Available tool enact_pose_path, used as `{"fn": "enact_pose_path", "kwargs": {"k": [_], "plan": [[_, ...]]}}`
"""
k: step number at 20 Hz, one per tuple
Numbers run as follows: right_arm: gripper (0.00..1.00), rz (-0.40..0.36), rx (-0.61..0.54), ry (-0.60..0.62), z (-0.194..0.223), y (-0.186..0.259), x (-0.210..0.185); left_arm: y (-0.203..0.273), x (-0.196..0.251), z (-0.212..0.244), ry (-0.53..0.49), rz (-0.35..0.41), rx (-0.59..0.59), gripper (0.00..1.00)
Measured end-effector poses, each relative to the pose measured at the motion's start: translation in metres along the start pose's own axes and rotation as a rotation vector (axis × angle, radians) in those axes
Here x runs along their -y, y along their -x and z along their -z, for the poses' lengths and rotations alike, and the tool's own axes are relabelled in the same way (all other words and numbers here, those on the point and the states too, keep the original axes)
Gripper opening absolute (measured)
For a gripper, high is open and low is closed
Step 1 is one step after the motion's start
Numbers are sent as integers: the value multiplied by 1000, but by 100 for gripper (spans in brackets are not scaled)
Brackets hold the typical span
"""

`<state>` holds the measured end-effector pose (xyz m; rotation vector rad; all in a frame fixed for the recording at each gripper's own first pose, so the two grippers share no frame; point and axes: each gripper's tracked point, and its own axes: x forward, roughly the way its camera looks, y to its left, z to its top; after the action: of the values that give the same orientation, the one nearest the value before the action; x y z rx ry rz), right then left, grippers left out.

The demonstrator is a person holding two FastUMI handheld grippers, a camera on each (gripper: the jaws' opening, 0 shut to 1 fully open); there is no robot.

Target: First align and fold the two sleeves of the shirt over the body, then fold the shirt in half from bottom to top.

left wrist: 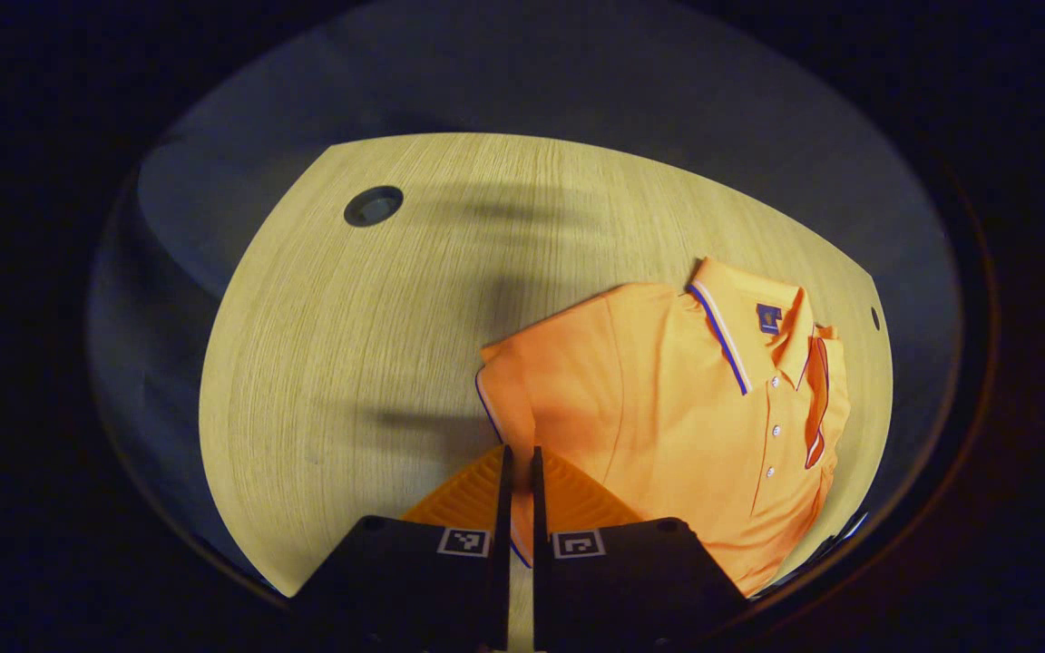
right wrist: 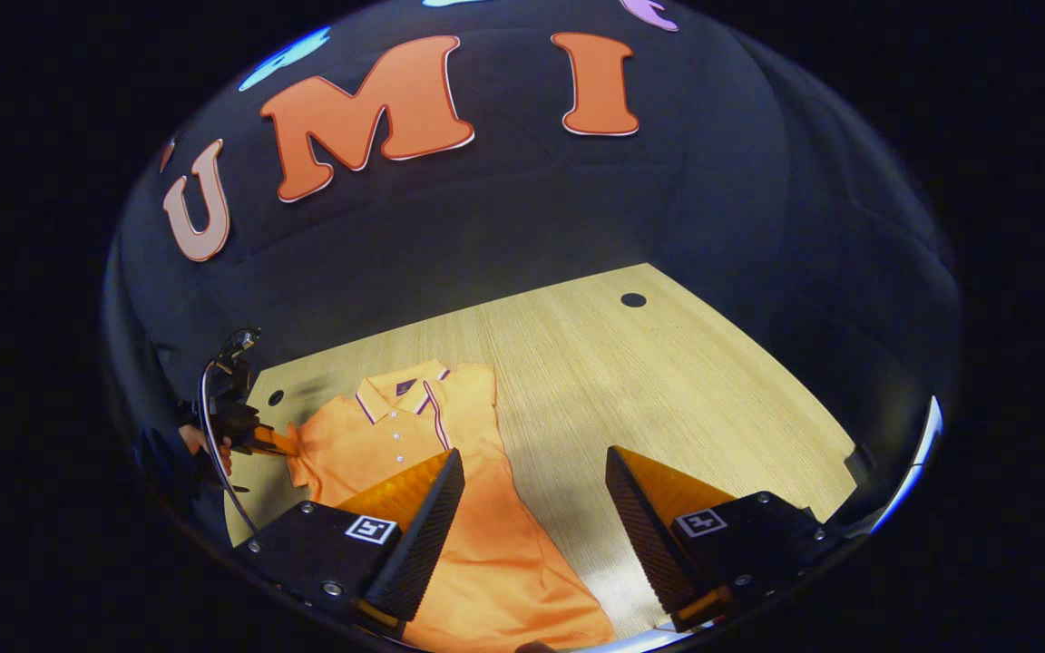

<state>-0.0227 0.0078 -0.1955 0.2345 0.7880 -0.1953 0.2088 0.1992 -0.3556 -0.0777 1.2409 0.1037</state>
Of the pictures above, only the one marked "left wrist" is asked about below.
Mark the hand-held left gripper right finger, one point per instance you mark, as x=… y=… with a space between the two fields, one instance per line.
x=539 y=508

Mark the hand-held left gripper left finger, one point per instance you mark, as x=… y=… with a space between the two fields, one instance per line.
x=505 y=508

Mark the orange T-shirt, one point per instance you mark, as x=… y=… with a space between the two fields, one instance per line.
x=668 y=408

